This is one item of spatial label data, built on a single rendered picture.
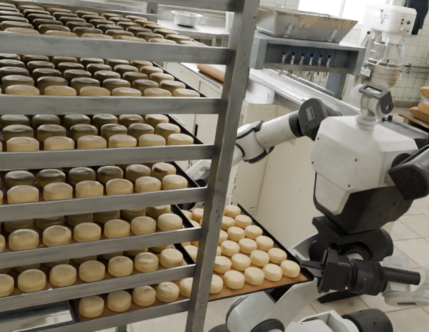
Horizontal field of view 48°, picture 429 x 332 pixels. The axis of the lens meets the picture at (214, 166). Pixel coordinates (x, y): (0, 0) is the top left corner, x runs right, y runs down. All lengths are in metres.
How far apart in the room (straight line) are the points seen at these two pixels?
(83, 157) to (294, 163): 1.83
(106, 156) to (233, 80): 0.25
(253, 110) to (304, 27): 0.52
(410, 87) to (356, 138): 6.32
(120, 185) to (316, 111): 0.82
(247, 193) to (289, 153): 0.39
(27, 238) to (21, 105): 0.26
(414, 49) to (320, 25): 4.85
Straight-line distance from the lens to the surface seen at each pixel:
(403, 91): 7.62
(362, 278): 1.31
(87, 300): 1.06
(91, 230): 0.94
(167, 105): 0.83
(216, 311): 2.33
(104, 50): 0.77
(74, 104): 0.78
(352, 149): 1.36
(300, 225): 2.54
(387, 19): 6.07
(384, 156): 1.34
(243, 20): 0.83
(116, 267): 1.00
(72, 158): 0.81
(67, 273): 0.98
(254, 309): 1.53
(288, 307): 1.54
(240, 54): 0.84
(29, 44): 0.75
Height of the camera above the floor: 1.46
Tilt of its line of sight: 22 degrees down
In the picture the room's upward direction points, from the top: 9 degrees clockwise
